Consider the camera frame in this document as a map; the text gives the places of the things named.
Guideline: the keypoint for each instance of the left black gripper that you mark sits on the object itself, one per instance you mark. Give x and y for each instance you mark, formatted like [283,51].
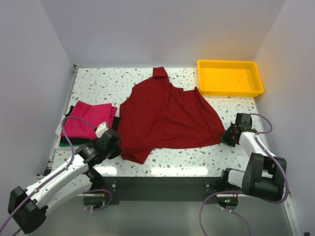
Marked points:
[117,151]

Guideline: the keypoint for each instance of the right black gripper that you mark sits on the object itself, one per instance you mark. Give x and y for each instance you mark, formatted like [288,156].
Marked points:
[224,139]

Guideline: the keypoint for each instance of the folded green t shirt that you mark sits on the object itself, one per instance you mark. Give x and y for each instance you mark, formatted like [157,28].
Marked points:
[65,127]

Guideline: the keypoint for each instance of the yellow plastic tray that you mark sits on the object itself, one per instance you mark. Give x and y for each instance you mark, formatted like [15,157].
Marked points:
[229,78]

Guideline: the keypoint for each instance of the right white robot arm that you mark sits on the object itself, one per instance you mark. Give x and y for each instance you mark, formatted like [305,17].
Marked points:
[265,174]

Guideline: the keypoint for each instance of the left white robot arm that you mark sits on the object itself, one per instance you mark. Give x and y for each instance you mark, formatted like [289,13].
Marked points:
[29,206]

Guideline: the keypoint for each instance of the folded white t shirt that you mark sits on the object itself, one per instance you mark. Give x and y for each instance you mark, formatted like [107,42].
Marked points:
[58,130]

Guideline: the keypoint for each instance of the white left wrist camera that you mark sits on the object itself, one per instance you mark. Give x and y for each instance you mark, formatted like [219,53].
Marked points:
[101,129]

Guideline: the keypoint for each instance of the dark red t shirt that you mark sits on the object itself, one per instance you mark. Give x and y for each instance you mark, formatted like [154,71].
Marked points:
[160,115]

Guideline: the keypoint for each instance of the folded black t shirt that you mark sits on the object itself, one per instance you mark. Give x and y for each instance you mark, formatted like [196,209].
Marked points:
[79,141]

